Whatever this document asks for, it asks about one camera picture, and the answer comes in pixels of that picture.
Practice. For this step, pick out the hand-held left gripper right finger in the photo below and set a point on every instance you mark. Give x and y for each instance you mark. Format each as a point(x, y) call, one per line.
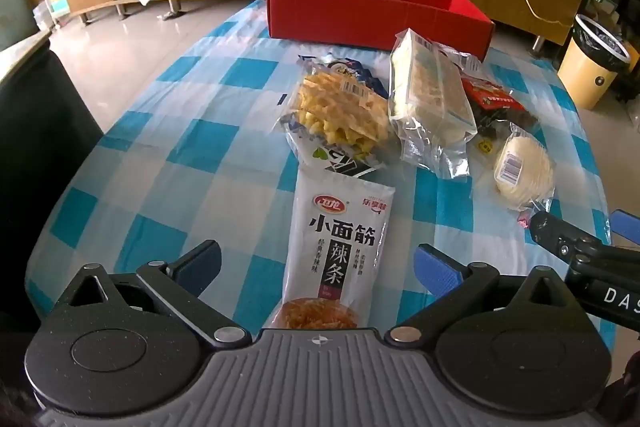
point(440, 272)

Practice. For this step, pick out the yellow crispy noodle packet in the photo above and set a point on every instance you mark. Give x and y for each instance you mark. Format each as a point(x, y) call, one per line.
point(340, 107)

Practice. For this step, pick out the red and dark snack packet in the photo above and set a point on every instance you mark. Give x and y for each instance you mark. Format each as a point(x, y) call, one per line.
point(497, 101)

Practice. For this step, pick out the white spicy strip packet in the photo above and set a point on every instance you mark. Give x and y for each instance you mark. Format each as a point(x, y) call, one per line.
point(340, 227)

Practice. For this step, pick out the black chair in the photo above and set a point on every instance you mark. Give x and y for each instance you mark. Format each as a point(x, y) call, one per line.
point(40, 157)

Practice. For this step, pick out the pale cracker clear packet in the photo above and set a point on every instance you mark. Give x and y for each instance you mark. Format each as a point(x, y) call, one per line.
point(425, 87)

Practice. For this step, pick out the red cardboard box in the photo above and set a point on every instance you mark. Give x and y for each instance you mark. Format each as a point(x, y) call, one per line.
point(350, 19)

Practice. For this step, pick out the blue checkered cloth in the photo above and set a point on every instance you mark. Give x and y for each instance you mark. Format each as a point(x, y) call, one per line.
point(175, 132)

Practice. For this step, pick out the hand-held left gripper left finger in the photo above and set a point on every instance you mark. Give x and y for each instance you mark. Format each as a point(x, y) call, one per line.
point(200, 259)

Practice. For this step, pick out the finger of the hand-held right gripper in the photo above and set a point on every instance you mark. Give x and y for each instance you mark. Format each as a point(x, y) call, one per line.
point(552, 232)
point(626, 224)

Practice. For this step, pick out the round white bun packet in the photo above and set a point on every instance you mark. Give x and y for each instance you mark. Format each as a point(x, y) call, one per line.
point(525, 167)

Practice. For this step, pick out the yellow trash bin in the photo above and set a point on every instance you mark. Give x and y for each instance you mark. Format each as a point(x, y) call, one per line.
point(585, 77)

